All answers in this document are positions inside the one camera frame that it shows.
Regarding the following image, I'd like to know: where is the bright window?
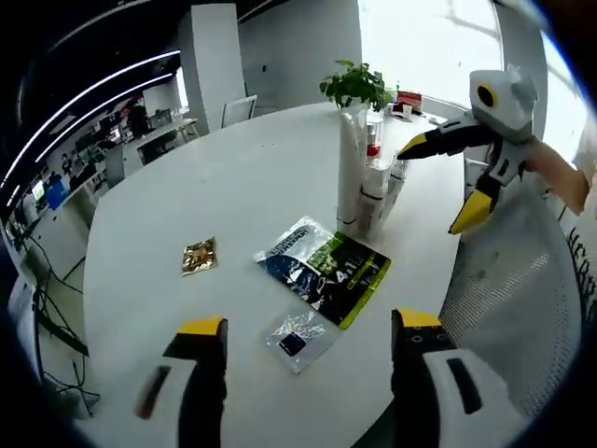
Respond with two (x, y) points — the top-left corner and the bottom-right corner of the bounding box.
(357, 0), (507, 106)

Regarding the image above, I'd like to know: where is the small white skincare bottle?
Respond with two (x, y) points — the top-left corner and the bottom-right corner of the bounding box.
(387, 156), (411, 211)
(356, 175), (394, 233)

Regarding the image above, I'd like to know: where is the white skincare tube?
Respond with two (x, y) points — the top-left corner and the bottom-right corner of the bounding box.
(335, 107), (370, 226)

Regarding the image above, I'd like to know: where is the person's right hand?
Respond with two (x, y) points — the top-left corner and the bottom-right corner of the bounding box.
(521, 138), (568, 197)

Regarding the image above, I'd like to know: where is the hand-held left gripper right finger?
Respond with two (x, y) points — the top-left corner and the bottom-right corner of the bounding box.
(390, 307), (528, 448)

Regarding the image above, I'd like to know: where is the black green skincare sachet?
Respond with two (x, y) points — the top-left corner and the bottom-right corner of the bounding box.
(253, 215), (393, 331)

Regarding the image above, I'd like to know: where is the blue box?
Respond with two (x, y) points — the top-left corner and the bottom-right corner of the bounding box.
(45, 180), (70, 212)

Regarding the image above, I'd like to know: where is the red collar white skincare bottle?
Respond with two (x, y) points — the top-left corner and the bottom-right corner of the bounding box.
(366, 117), (388, 181)

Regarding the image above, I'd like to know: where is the white framed chair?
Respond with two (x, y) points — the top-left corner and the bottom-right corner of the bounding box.
(219, 94), (259, 130)

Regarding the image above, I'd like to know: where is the gold skincare sachet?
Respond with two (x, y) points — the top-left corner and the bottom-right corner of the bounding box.
(180, 235), (220, 277)

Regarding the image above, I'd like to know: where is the grey mesh office chair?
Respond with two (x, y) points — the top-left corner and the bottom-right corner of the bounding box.
(437, 172), (587, 421)

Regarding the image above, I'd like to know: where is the white office desk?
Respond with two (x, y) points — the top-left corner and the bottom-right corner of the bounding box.
(133, 116), (201, 162)

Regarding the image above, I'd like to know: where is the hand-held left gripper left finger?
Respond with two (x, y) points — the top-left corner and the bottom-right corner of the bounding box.
(125, 315), (229, 448)

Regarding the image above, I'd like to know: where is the green potted plant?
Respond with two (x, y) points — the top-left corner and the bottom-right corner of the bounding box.
(319, 59), (396, 113)

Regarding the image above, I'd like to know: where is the tangle of black floor cables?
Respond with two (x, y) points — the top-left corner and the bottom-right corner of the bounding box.
(25, 260), (103, 419)

